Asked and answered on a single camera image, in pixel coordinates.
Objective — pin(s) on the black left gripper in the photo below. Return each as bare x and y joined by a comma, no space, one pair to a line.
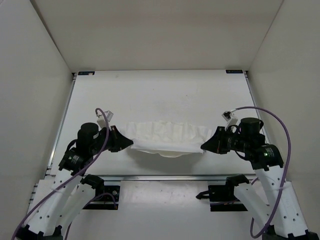
120,140

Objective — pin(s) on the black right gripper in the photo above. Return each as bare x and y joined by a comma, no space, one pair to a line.
215,143

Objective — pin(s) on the white pleated skirt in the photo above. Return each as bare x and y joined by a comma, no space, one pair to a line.
168,139

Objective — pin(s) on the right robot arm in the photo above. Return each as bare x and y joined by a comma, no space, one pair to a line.
281,217

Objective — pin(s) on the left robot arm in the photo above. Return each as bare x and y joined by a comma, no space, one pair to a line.
72,188

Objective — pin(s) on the right blue corner label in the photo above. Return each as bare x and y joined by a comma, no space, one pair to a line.
234,71

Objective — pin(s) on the blue corner label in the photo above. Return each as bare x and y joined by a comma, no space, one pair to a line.
86,73
234,71

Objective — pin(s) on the left blue corner label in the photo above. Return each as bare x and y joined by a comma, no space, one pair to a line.
86,73

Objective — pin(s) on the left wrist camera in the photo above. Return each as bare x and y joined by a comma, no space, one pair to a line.
103,118

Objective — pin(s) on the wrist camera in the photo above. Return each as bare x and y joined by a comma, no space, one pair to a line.
103,118
230,119

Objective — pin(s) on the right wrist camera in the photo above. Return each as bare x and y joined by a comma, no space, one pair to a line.
230,119

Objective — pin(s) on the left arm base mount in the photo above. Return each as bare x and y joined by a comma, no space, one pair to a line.
106,197

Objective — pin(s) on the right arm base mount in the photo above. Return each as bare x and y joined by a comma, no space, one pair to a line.
221,198

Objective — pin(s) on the aluminium table front rail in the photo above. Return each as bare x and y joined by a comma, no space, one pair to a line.
141,178

